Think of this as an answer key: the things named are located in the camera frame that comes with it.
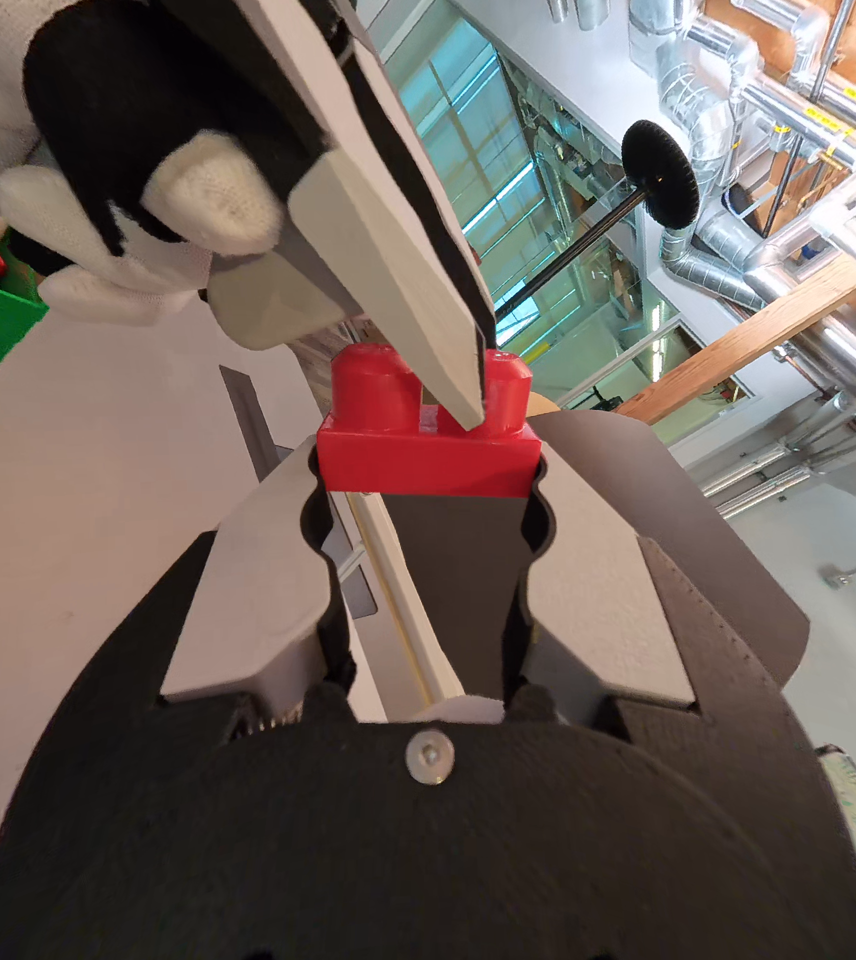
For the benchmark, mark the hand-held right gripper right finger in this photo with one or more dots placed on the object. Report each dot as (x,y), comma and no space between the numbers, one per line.
(608,600)

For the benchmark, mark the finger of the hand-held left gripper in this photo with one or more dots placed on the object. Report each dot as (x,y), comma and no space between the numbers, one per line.
(390,285)

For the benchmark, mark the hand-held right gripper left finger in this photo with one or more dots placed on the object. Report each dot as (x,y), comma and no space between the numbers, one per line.
(240,600)

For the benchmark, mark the red toy brick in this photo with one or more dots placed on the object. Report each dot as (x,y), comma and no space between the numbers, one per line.
(428,465)

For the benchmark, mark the person's left hand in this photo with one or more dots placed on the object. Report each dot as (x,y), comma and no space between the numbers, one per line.
(210,195)

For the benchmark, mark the black sheet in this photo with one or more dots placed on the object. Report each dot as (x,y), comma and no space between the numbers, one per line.
(458,585)

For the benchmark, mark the black floor lamp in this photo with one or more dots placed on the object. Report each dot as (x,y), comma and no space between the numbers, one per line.
(660,176)

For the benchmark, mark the silver ventilation ducts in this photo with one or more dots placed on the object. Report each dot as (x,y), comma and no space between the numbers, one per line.
(773,112)

